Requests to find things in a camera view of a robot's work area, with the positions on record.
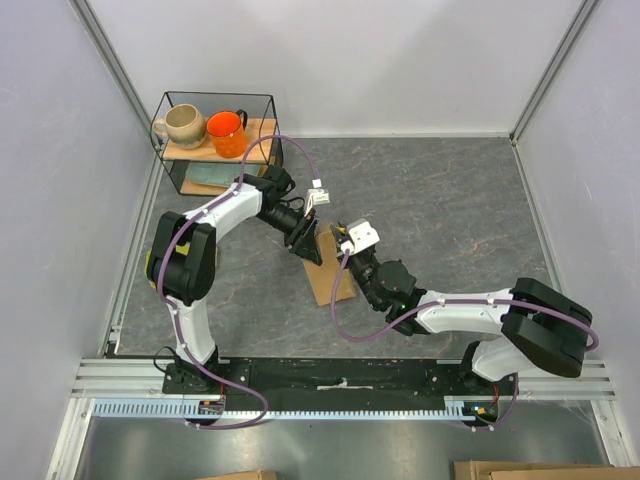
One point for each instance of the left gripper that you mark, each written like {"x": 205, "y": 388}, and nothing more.
{"x": 302, "y": 240}

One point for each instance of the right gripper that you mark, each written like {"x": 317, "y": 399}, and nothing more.
{"x": 343, "y": 255}

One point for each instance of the brown cardboard express box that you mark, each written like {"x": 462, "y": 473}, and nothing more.
{"x": 322, "y": 277}

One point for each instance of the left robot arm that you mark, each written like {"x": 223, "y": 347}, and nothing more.
{"x": 181, "y": 264}

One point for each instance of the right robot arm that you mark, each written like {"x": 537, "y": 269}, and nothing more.
{"x": 532, "y": 325}

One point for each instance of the light green tray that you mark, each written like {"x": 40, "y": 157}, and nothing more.
{"x": 213, "y": 174}

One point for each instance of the orange mug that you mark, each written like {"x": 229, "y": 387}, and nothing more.
{"x": 227, "y": 132}

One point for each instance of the beige ceramic mug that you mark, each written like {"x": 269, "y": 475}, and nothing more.
{"x": 184, "y": 125}

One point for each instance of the cardboard piece bottom centre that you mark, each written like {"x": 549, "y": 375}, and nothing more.
{"x": 245, "y": 475}

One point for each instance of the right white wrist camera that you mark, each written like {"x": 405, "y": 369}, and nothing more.
{"x": 360, "y": 236}

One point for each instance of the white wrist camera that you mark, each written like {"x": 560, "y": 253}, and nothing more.
{"x": 315, "y": 197}
{"x": 360, "y": 236}

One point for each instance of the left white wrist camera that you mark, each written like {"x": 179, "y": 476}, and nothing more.
{"x": 315, "y": 197}

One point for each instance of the black wire wooden shelf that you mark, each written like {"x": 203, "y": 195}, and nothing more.
{"x": 263, "y": 148}

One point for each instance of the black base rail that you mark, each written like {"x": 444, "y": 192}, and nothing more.
{"x": 331, "y": 385}

